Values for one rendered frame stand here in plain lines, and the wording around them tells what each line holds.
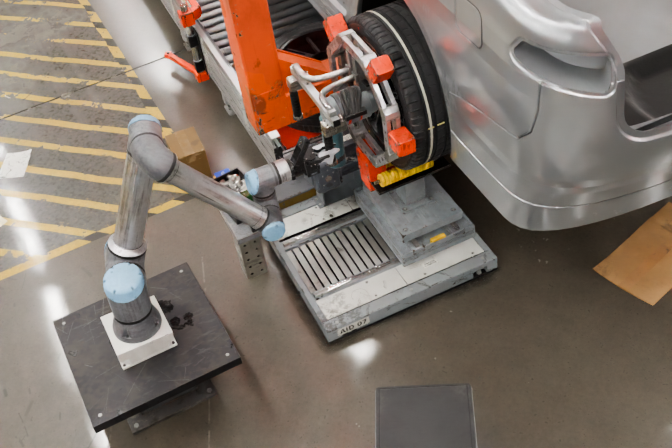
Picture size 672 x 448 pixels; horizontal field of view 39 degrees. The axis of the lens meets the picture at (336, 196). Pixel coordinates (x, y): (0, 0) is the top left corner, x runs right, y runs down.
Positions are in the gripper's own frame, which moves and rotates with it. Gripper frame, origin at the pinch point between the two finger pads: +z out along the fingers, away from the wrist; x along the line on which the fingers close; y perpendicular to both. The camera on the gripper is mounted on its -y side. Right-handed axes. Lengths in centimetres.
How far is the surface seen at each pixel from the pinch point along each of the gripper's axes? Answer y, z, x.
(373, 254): 77, 14, -9
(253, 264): 75, -37, -30
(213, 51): 44, -5, -157
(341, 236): 77, 6, -27
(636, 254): 81, 115, 47
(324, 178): 50, 7, -39
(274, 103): 16, -4, -59
